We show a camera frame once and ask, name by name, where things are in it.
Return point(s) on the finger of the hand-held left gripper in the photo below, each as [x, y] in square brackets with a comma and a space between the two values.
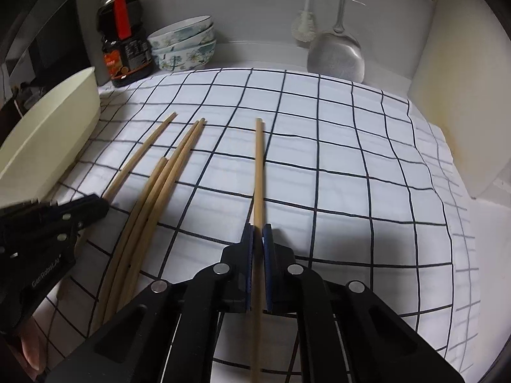
[28, 213]
[88, 209]

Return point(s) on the cream plastic basin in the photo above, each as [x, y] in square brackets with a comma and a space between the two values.
[48, 135]

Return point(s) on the metal spatula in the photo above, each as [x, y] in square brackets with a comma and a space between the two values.
[335, 58]

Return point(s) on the white checkered cloth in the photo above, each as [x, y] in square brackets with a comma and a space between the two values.
[319, 167]

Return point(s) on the person's left hand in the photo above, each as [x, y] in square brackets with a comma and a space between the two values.
[32, 347]

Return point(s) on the white dish brush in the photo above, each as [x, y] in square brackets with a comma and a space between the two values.
[303, 26]

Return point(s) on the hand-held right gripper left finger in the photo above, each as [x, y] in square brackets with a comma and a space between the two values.
[248, 271]

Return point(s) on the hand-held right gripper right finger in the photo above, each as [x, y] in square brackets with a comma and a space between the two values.
[266, 271]

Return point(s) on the dark soy sauce bottle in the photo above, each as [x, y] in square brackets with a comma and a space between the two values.
[123, 48]

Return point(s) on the black kitchen appliance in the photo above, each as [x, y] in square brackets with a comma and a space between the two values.
[40, 48]

